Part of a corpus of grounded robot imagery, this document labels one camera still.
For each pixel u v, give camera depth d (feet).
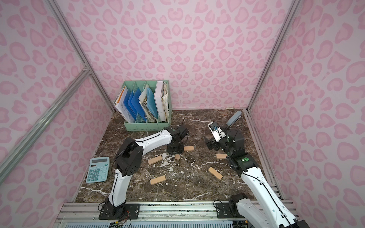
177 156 3.02
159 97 3.04
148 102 3.07
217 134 2.10
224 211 2.38
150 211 2.46
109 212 2.06
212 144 2.14
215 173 2.82
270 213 1.32
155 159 2.96
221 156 3.09
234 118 3.52
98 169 2.82
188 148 3.20
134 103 3.27
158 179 2.76
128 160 1.75
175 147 2.59
